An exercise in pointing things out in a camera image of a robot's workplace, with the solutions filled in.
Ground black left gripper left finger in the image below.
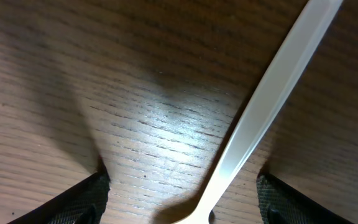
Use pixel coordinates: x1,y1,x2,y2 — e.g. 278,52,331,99
9,172,110,224

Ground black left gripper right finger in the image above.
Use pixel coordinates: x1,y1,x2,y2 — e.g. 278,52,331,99
256,173,352,224

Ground white plastic spoon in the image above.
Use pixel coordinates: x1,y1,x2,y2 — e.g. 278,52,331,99
177,0,342,224

